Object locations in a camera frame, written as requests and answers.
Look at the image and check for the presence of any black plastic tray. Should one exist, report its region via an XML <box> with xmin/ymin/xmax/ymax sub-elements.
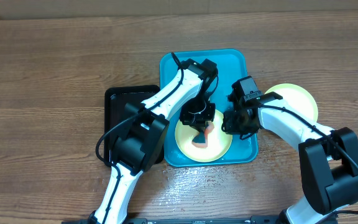
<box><xmin>104</xmin><ymin>84</ymin><xmax>165</xmax><ymax>168</ymax></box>

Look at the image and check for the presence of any yellow-green plate with stain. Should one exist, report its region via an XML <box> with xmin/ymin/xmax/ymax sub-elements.
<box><xmin>174</xmin><ymin>110</ymin><xmax>232</xmax><ymax>162</ymax></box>

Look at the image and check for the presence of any teal plastic tray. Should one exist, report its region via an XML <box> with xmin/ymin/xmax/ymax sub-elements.
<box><xmin>164</xmin><ymin>49</ymin><xmax>259</xmax><ymax>167</ymax></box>

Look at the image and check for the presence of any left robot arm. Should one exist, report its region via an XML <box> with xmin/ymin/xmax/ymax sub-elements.
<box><xmin>87</xmin><ymin>58</ymin><xmax>218</xmax><ymax>223</ymax></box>

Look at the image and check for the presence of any teal and orange sponge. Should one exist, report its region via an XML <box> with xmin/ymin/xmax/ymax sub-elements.
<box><xmin>191</xmin><ymin>121</ymin><xmax>214</xmax><ymax>148</ymax></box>

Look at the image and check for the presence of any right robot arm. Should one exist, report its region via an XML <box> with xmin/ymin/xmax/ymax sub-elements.
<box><xmin>221</xmin><ymin>91</ymin><xmax>358</xmax><ymax>223</ymax></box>

